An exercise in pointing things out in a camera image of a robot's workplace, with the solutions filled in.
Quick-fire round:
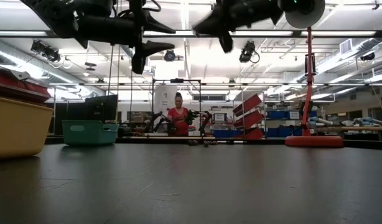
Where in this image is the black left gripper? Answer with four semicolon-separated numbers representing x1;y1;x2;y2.
75;0;177;75

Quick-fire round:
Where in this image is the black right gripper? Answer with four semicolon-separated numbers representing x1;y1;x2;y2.
192;0;284;54

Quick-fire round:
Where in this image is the white banner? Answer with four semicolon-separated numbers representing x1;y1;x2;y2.
153;84;179;121

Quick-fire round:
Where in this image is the person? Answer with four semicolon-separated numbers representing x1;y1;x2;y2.
167;92;190;137

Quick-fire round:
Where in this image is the black background monitor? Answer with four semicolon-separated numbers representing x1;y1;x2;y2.
65;95;119;123

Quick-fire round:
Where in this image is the red tilted bin rack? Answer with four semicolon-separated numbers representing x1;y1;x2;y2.
233;93;266;140

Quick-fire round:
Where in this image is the blue storage bin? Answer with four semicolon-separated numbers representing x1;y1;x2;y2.
266;110;300;121
213;129;241;138
267;127;304;138

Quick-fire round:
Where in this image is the red desk lamp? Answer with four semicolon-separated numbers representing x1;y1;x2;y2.
284;0;344;149

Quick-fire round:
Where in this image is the teal plastic bin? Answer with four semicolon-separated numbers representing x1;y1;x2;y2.
62;120;119;146

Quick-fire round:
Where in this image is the white ceiling vent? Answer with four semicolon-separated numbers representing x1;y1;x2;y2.
339;39;353;55

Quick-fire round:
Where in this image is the red storage bin shelf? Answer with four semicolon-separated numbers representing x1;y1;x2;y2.
0;67;52;104

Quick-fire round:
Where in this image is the yellow plastic bin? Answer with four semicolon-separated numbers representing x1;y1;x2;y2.
0;96;54;159

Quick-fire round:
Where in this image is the wooden workbench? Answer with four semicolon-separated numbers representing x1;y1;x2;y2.
315;126;382;141

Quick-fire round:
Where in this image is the round black ceiling camera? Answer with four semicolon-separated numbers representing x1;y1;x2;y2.
163;49;177;62

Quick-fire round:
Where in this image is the black overhead camera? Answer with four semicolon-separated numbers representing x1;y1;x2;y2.
239;40;261;65

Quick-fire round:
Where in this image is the black background rig frame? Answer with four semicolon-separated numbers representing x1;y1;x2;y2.
152;78;202;137

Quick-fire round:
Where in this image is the overhead frame light bar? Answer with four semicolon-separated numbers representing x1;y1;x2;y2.
0;29;382;39

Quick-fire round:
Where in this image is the black hanging cable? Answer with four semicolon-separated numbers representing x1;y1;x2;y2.
106;45;115;96
128;73;136;114

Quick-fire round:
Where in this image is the black metal table frame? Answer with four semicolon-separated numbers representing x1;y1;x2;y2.
44;137;382;151

